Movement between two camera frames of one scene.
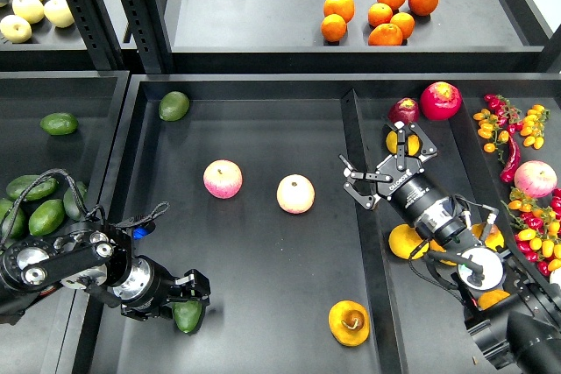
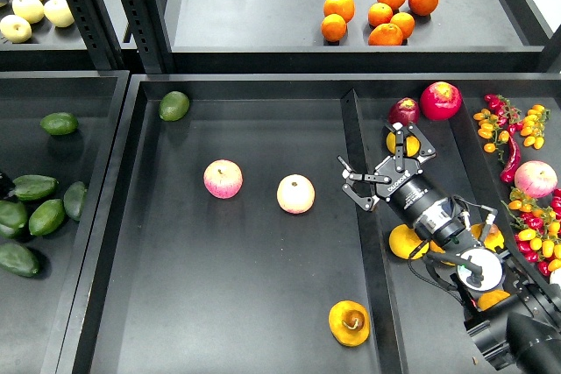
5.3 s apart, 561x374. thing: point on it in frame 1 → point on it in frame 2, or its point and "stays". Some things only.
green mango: (186, 314) → (17, 258)
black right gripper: (411, 189) stays
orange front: (385, 35) stays
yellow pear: (349, 322) stays
